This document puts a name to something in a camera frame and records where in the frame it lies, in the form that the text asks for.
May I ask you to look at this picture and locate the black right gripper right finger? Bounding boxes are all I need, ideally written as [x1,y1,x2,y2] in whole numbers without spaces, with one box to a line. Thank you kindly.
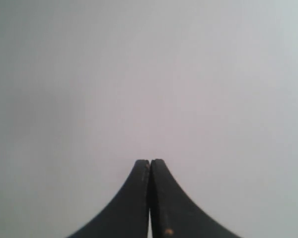
[149,159,238,238]

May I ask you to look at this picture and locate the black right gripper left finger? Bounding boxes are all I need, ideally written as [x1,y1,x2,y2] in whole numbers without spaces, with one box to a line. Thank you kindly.
[70,160,150,238]

